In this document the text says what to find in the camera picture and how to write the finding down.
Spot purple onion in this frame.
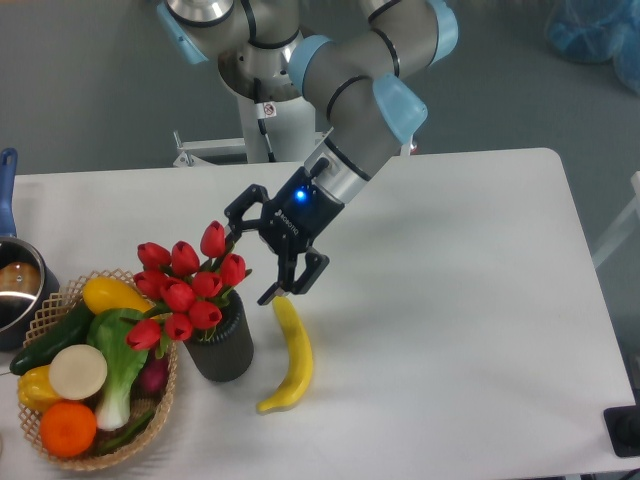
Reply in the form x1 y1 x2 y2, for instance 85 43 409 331
137 352 169 394

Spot green cucumber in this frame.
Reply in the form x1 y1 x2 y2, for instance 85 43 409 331
9 301 95 376

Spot blue plastic bag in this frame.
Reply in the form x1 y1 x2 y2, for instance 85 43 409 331
544 1 639 93

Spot yellow banana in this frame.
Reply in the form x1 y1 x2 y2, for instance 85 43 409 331
256 297 314 414

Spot green chili pepper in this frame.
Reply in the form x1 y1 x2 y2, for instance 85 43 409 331
94 410 155 456

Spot blue handled saucepan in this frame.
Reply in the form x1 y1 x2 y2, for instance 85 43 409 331
1 148 60 352

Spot green bok choy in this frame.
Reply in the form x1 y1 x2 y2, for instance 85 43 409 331
87 308 148 431

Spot yellow squash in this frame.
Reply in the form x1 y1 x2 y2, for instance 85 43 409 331
82 277 152 315

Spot woven wicker basket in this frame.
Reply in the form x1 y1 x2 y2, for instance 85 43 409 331
18 269 178 472

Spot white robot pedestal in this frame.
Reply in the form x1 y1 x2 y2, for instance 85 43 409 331
172 44 336 169

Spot dark grey ribbed vase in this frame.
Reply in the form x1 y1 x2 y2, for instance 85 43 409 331
185 291 254 383

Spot white frame at right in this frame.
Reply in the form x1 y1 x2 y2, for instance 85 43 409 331
591 171 639 270

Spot black device at table edge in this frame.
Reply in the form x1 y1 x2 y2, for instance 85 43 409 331
603 405 639 458

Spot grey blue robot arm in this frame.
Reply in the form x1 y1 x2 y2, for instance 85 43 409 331
157 1 458 304

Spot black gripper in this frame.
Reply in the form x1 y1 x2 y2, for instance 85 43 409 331
224 167 345 305

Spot orange fruit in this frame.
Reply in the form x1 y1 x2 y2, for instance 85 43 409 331
39 401 97 458

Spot red tulip bouquet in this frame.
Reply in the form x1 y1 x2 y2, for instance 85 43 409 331
126 220 250 351

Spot yellow bell pepper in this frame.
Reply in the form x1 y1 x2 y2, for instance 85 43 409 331
18 365 63 413

